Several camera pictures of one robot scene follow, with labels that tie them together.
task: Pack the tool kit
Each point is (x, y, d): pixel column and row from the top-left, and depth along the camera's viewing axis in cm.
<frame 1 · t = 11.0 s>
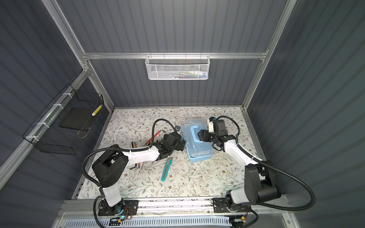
left hand: (177, 138, 92), fingers open
right hand: (204, 135, 89), fingers open
blue plastic tool box: (196, 149, 82), point 14 cm above the table
teal utility knife: (166, 168, 88), on the table

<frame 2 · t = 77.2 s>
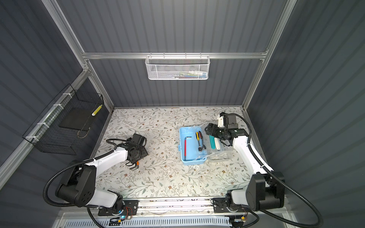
left hand: (142, 154, 91), fingers open
right hand: (212, 131, 84), fingers open
blue plastic tool box: (195, 147, 101), on the table
teal utility knife: (213, 143, 88), point 12 cm above the table
red handled hex key: (185, 147, 98), on the table
yellow black screwdriver: (197, 136, 94), point 9 cm above the table

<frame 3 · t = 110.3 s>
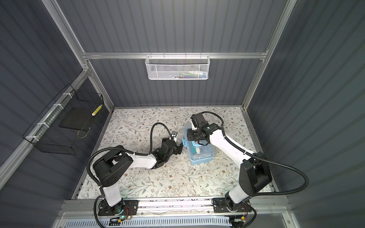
left hand: (175, 140, 93), fingers open
right hand: (190, 136, 85), fingers closed
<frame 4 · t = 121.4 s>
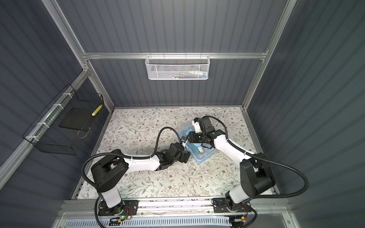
left hand: (185, 149, 89), fingers open
right hand: (190, 138, 87), fingers open
